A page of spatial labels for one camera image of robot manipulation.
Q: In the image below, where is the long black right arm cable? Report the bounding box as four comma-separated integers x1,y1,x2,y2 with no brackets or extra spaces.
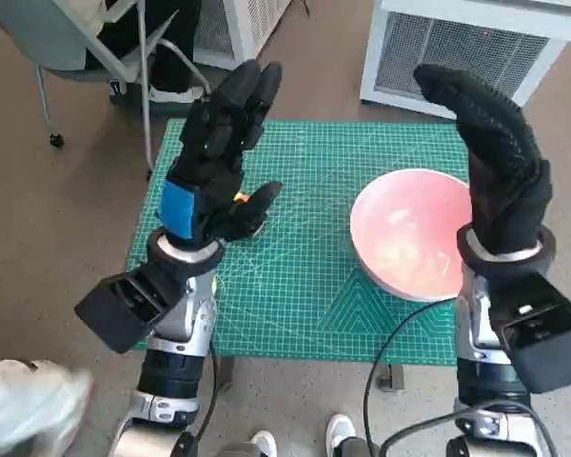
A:
364,298,463,457

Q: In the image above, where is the seated person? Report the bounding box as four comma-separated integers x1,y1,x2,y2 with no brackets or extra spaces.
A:
73,0,208,104

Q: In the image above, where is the black table leg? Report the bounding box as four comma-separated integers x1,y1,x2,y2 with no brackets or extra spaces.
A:
214,356,235,394
378,364,405,394

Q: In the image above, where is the grey chair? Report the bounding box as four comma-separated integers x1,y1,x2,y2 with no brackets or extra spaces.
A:
0,0,210,180

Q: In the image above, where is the pink bowl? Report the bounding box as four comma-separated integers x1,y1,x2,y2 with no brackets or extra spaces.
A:
349,169,475,302

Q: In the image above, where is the green cutting mat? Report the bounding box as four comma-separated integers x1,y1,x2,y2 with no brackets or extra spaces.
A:
126,118,482,367

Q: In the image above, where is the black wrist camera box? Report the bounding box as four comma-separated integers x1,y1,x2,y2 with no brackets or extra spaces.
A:
73,264,191,354
497,270,571,394

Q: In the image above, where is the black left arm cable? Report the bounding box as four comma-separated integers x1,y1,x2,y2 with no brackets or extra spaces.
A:
189,345,220,444

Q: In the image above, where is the white plastic bag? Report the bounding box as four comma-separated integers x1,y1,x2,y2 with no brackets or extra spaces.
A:
0,359,96,457

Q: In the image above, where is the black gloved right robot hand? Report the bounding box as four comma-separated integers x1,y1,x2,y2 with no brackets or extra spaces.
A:
413,64,553,256

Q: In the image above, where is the short black right arm cable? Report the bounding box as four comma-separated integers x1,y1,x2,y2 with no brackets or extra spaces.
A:
379,402,539,457

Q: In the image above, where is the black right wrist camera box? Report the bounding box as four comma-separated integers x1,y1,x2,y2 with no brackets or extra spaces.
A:
497,270,571,394

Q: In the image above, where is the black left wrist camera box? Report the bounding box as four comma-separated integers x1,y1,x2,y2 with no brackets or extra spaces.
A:
73,264,191,354

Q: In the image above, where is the black left robot hand blue tape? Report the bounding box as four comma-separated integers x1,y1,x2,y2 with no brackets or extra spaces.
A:
157,59,285,248

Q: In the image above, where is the narrow white mesh-front cabinet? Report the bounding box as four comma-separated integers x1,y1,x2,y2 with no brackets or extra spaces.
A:
192,0,296,72

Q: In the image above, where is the person with white shoes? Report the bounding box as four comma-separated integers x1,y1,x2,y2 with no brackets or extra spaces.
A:
218,412,382,457

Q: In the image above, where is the wide white mesh-front cabinet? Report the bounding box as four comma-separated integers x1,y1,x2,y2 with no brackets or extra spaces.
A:
359,0,571,120

